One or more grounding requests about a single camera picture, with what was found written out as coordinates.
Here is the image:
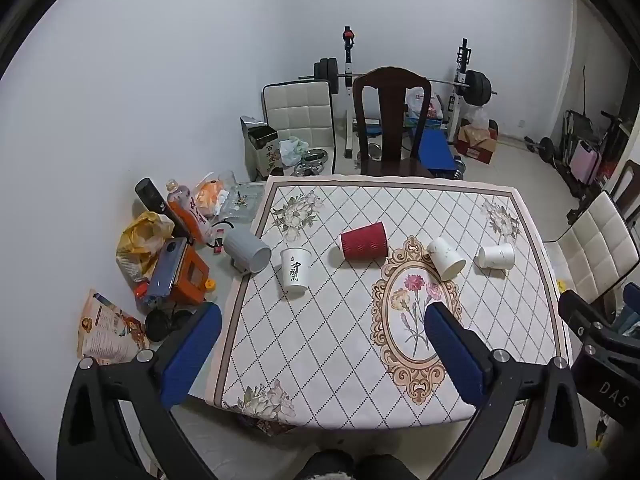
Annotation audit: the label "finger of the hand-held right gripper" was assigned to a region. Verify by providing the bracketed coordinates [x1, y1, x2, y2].
[558, 290, 620, 343]

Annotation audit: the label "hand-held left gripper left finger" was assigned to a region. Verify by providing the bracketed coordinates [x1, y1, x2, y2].
[56, 302, 223, 480]

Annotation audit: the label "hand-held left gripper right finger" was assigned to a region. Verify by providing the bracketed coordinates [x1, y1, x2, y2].
[424, 302, 589, 480]

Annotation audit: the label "white speckled paper cup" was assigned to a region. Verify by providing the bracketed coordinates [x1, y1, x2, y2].
[475, 243, 516, 270]
[426, 236, 467, 282]

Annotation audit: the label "white cup with black print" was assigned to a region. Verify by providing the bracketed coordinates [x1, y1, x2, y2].
[279, 247, 312, 295]

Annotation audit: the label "red paper cup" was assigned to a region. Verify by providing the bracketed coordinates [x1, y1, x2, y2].
[340, 221, 390, 261]

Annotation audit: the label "black round caps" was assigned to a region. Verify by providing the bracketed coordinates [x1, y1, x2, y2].
[144, 308, 194, 344]

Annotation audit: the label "dark teal cloth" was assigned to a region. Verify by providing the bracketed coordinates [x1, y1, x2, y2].
[615, 282, 640, 337]

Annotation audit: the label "white padded chair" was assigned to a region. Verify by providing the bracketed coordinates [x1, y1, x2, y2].
[262, 80, 337, 177]
[542, 191, 640, 319]

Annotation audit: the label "orange box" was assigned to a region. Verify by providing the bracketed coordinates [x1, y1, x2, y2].
[167, 247, 210, 304]

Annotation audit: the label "blue smartphone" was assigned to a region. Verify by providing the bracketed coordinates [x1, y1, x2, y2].
[148, 237, 190, 302]

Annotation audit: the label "colourful printed packet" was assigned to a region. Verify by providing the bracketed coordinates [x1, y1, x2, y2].
[77, 288, 151, 366]

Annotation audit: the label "grey mug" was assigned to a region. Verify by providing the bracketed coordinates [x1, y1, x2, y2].
[222, 225, 272, 275]

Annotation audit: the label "yellow plastic bag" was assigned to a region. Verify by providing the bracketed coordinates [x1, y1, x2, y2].
[116, 211, 176, 282]

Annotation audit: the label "floral diamond-pattern tablecloth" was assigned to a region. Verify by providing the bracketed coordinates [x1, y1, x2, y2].
[205, 175, 572, 431]

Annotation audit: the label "dark fuzzy slipper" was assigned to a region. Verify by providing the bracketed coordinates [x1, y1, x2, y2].
[355, 454, 418, 480]
[300, 449, 355, 480]

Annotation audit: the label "dark wooden chair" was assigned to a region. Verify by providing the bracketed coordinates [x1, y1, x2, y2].
[612, 159, 640, 222]
[352, 66, 434, 179]

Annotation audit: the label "plastic bottle with red label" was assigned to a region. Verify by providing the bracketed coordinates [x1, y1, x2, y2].
[165, 179, 211, 246]

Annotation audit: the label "pink suitcase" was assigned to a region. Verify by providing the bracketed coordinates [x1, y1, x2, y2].
[570, 140, 603, 186]

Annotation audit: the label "black cylinder bottle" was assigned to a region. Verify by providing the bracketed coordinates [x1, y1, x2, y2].
[134, 177, 194, 247]

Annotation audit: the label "orange snack bag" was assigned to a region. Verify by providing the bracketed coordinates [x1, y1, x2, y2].
[192, 172, 231, 219]

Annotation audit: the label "black dumbbell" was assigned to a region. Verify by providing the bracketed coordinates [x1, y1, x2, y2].
[524, 135, 556, 164]

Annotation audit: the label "clear glass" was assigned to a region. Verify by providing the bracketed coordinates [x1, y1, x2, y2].
[217, 170, 240, 202]

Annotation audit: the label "black folded scooter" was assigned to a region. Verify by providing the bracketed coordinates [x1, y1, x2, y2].
[562, 108, 632, 198]

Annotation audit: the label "cardboard box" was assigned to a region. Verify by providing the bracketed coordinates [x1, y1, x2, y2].
[457, 126, 500, 165]

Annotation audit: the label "green and white carton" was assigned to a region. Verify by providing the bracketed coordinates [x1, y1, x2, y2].
[240, 116, 282, 182]

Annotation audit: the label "clear plastic bag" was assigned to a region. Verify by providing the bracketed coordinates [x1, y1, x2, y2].
[467, 107, 491, 134]

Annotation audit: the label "white crumpled plastic bag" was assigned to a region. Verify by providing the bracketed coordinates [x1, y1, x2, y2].
[278, 137, 310, 166]

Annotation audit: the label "metal bowls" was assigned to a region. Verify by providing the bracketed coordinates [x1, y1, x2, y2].
[294, 147, 327, 177]

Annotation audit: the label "barbell with black plates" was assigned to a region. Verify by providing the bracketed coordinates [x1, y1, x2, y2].
[299, 57, 499, 107]

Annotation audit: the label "white and red plastic bag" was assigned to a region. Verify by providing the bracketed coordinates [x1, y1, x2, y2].
[404, 86, 444, 122]

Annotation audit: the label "white barbell rack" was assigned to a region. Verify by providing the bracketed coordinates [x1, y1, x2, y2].
[341, 25, 474, 162]

